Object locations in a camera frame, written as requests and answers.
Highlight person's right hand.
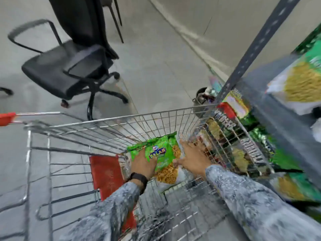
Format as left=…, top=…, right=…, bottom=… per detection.
left=173, top=140, right=214, bottom=178

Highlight person's left hand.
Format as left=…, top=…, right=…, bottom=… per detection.
left=130, top=147, right=158, bottom=180

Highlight person's left forearm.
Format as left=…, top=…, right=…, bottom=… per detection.
left=60, top=181, right=149, bottom=241

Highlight person's right forearm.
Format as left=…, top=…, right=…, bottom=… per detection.
left=205, top=165, right=321, bottom=241

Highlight black wristwatch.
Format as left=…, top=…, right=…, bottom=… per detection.
left=126, top=172, right=148, bottom=195

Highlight small metal bin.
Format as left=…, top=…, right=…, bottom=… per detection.
left=193, top=87, right=217, bottom=106

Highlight row of green snack packets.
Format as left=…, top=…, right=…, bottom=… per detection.
left=198, top=75, right=321, bottom=206

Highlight grey metal shelf rack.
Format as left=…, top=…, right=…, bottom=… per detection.
left=215, top=0, right=321, bottom=175

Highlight black office chair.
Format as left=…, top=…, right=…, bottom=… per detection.
left=8, top=0, right=130, bottom=121

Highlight black chair legs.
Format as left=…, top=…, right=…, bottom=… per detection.
left=100, top=0, right=125, bottom=44

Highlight large green noodle snack packet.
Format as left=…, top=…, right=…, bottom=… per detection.
left=265, top=29, right=321, bottom=116

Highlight metal wire shopping cart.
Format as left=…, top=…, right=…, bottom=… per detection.
left=0, top=104, right=276, bottom=241

